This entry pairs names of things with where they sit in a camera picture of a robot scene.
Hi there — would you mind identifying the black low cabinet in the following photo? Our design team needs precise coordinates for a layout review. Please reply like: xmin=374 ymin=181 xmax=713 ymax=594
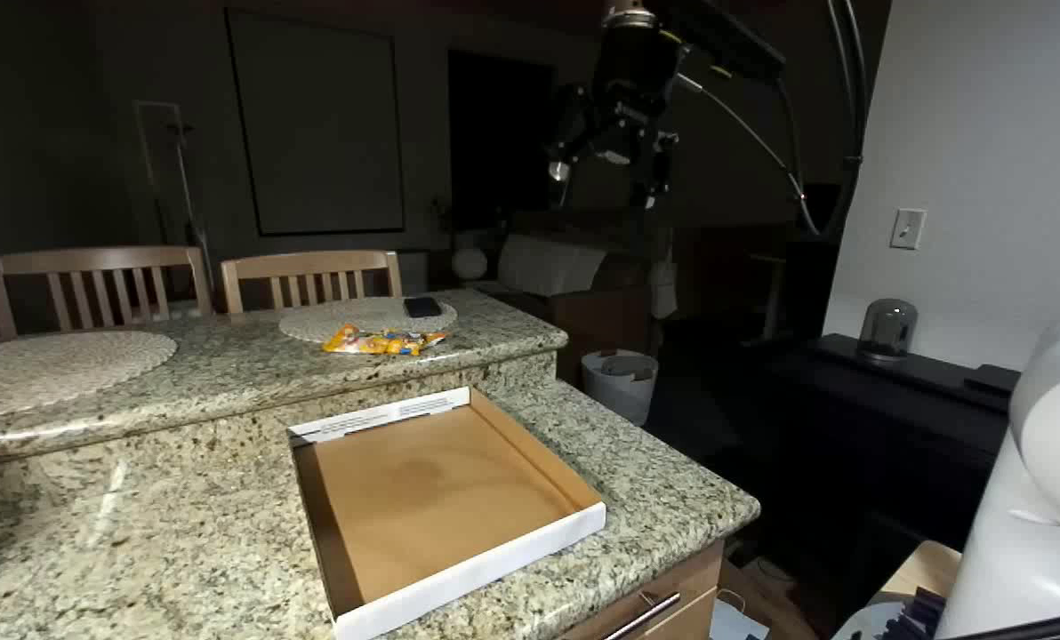
xmin=766 ymin=331 xmax=1019 ymax=560

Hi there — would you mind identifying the white wall light switch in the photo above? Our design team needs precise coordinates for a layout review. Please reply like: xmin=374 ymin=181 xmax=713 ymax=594
xmin=885 ymin=207 xmax=927 ymax=253

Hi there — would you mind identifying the wooden slat-back chair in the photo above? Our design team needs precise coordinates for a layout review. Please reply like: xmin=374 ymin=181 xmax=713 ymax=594
xmin=0 ymin=242 xmax=215 ymax=340
xmin=215 ymin=244 xmax=404 ymax=317

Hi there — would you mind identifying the wooden counter drawer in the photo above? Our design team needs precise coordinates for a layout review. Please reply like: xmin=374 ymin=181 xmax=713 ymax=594
xmin=559 ymin=540 xmax=729 ymax=640

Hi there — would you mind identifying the metal drawer handle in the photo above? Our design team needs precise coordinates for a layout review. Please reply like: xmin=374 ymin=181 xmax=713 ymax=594
xmin=602 ymin=591 xmax=685 ymax=640

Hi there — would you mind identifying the white trash bin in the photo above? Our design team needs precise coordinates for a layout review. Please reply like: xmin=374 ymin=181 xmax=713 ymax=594
xmin=577 ymin=349 xmax=660 ymax=427

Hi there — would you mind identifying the white bag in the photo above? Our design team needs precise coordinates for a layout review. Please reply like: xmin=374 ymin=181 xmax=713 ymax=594
xmin=493 ymin=229 xmax=613 ymax=298

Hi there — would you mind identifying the small white round object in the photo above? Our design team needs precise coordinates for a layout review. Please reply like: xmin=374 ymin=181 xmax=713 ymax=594
xmin=447 ymin=242 xmax=493 ymax=284

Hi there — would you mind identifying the flat cardboard box white rim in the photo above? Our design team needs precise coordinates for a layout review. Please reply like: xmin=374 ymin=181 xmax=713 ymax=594
xmin=287 ymin=384 xmax=613 ymax=640

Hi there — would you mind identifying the pale floor stand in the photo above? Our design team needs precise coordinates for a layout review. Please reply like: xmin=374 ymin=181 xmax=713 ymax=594
xmin=130 ymin=100 xmax=208 ymax=259

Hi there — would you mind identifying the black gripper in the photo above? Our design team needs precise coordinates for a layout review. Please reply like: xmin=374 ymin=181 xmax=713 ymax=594
xmin=579 ymin=94 xmax=683 ymax=220

